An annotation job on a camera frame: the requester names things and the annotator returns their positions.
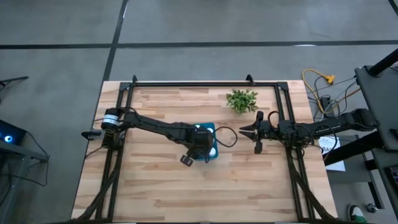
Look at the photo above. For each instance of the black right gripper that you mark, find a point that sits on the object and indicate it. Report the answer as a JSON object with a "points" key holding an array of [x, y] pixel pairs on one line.
{"points": [[270, 130]]}

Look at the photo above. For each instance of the black aluminium table frame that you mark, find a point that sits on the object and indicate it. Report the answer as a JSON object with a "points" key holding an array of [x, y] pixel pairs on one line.
{"points": [[202, 84]]}

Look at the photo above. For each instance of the person's shoe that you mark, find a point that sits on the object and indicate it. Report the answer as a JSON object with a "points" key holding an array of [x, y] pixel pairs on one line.
{"points": [[355, 214]]}

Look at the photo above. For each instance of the black diagonal pole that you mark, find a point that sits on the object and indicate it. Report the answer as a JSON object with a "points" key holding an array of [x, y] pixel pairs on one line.
{"points": [[384, 63]]}

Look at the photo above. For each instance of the blue plastic basket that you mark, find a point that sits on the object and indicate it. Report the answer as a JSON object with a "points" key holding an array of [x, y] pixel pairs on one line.
{"points": [[214, 143]]}

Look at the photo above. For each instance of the black workbench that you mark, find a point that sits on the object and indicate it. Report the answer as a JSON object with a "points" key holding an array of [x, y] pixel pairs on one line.
{"points": [[379, 102]]}

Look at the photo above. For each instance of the black power strip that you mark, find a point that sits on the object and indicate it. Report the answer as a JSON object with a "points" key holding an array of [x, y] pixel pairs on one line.
{"points": [[326, 104]]}

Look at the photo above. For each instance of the black tripod leg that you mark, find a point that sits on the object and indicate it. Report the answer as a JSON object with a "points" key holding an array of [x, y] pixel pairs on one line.
{"points": [[14, 80]]}

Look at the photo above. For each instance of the black equipment stand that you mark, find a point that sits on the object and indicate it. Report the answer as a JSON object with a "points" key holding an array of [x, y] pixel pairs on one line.
{"points": [[21, 152]]}

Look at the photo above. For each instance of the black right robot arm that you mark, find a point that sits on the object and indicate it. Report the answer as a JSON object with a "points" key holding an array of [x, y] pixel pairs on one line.
{"points": [[329, 126]]}

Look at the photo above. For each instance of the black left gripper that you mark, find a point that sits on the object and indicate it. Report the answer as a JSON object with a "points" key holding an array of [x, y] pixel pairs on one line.
{"points": [[200, 143]]}

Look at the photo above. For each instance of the white paper sheet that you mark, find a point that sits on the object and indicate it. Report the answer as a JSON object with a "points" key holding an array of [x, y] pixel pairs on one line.
{"points": [[334, 158]]}

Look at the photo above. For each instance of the computer with blue light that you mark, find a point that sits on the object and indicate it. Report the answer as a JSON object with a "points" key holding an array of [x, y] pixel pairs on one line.
{"points": [[9, 135]]}

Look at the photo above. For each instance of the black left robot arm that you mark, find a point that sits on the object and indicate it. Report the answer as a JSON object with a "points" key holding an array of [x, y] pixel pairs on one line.
{"points": [[149, 123]]}

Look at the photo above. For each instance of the green plant in white pot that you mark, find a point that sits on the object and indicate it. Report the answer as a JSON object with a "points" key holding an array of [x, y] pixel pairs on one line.
{"points": [[241, 100]]}

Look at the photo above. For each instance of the black side desk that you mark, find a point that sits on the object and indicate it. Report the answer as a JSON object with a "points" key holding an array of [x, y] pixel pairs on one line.
{"points": [[388, 180]]}

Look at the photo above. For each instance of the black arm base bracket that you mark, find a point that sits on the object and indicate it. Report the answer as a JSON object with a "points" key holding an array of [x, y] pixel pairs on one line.
{"points": [[91, 134]]}

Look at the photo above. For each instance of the grey caster wheel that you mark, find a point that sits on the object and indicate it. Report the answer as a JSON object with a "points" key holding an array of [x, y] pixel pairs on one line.
{"points": [[372, 208]]}

